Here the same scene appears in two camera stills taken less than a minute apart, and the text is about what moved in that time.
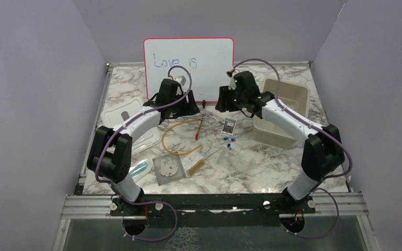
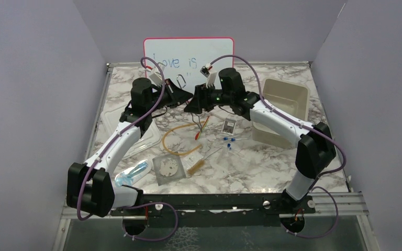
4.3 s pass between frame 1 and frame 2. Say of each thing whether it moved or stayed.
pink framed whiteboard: stayed
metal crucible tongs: moved
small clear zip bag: stayed
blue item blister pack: stayed
